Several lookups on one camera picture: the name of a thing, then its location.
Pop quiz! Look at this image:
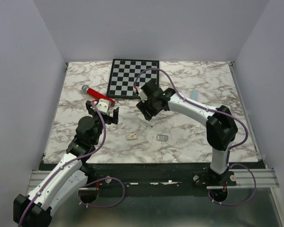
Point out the grey staple strip tray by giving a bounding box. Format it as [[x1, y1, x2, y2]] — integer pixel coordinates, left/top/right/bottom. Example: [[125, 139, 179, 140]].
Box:
[[157, 134, 168, 141]]

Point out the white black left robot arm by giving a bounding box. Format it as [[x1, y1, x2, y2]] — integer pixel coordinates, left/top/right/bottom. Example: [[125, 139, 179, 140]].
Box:
[[13, 99, 119, 227]]

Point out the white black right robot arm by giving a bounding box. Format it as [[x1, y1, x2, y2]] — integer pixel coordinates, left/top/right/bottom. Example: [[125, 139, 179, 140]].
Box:
[[135, 79, 238, 185]]

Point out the light blue stapler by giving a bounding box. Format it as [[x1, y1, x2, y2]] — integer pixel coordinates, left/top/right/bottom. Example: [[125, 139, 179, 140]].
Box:
[[192, 89, 198, 101]]

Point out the red glitter toy microphone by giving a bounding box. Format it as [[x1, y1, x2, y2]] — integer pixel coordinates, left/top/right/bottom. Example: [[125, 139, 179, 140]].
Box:
[[81, 85, 115, 107]]

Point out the small staple box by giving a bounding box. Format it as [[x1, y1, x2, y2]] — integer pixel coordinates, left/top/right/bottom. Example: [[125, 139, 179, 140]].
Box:
[[126, 133, 137, 140]]

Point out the black white chessboard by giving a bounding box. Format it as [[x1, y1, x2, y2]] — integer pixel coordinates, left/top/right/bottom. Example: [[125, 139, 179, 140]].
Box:
[[106, 59, 160, 99]]

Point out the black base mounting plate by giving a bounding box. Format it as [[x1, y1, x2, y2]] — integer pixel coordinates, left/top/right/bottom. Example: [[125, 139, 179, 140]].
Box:
[[37, 162, 254, 197]]

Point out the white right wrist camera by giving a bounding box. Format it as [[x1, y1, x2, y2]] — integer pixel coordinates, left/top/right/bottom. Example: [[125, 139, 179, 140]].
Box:
[[135, 86, 148, 103]]

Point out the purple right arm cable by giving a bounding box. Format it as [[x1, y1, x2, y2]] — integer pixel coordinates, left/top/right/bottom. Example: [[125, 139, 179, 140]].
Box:
[[133, 68, 257, 206]]

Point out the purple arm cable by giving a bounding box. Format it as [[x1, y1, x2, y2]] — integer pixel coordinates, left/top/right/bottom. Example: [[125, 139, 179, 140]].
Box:
[[18, 100, 125, 227], [133, 68, 257, 206]]

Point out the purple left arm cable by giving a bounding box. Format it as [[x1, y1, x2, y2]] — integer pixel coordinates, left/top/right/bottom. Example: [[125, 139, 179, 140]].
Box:
[[18, 100, 125, 227]]

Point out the aluminium rail left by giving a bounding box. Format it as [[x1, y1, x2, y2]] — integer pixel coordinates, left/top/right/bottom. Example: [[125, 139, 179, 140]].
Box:
[[27, 170, 100, 193]]

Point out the aluminium rail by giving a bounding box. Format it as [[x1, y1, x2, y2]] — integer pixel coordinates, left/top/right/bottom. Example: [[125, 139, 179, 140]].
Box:
[[27, 170, 100, 193], [202, 169, 280, 190]]

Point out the aluminium rail right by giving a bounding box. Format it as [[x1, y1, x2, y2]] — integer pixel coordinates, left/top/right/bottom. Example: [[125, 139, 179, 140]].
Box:
[[202, 169, 280, 190]]

